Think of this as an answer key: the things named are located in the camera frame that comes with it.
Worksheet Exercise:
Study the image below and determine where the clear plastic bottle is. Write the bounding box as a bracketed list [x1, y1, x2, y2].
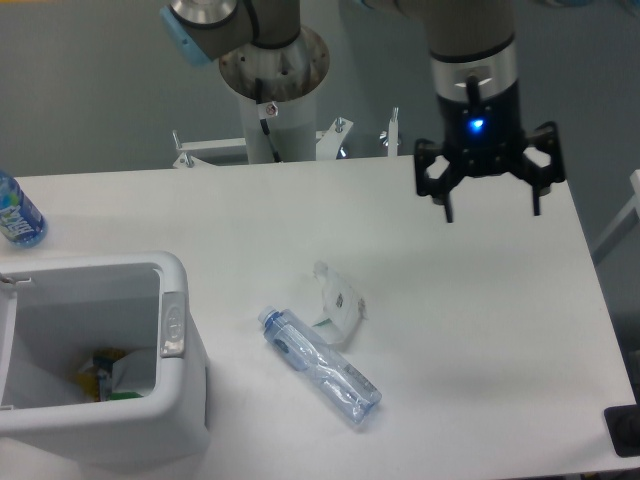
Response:
[258, 306, 382, 425]

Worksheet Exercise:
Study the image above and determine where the white plastic trash can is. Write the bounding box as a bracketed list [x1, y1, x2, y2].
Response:
[1, 252, 209, 465]

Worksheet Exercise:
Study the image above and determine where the blue labelled water bottle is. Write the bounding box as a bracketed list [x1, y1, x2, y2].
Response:
[1, 171, 48, 248]

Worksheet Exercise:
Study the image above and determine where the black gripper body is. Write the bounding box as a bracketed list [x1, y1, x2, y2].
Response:
[437, 83, 526, 178]

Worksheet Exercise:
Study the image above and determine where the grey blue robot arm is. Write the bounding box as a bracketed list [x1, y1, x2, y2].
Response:
[160, 1, 565, 208]

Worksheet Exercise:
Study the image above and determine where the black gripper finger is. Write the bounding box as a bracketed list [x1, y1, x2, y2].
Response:
[413, 138, 467, 224]
[510, 121, 566, 216]

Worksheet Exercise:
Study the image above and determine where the black clamp at table edge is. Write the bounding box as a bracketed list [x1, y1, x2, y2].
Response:
[604, 404, 639, 458]

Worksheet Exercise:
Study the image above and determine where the black cable on pedestal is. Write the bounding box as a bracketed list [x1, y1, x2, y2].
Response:
[254, 76, 282, 164]

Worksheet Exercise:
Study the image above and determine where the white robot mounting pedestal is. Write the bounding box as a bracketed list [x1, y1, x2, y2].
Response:
[171, 25, 403, 169]

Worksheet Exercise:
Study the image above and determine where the yellow green trash in bin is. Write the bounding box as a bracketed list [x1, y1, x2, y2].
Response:
[74, 348, 156, 402]

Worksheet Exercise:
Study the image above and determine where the white frame at right edge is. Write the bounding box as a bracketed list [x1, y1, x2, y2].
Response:
[591, 170, 639, 266]

